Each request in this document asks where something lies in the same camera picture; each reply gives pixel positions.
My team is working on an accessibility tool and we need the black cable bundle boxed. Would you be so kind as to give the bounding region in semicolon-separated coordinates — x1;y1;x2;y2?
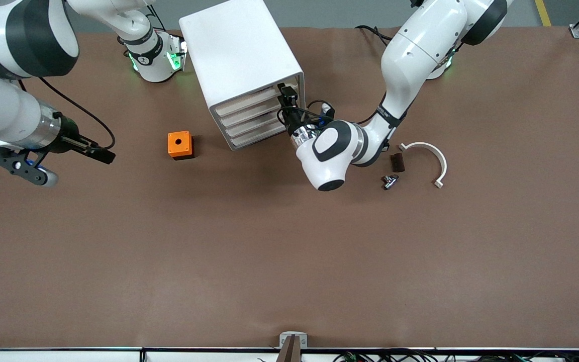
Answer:
332;350;526;362

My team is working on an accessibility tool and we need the white table edge rail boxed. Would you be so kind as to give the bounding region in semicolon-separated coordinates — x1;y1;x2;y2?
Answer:
0;347;579;362

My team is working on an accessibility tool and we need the dark brown tapered bar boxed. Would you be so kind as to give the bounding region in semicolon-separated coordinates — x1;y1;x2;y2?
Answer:
275;334;301;362

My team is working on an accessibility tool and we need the orange box with hole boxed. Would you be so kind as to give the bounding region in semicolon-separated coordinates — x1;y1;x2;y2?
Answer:
167;131;195;160

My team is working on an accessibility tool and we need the black arm base cable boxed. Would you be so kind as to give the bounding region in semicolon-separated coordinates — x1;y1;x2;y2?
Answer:
355;24;396;48

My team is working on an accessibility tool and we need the grey metal edge bracket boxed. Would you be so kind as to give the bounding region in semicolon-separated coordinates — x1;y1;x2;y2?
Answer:
279;331;308;349

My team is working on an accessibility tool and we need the white half-ring pipe clamp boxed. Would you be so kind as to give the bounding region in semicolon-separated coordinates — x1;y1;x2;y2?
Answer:
398;142;448;190

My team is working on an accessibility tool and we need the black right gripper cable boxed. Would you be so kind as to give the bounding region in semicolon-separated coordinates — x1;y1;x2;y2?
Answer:
18;75;116;150

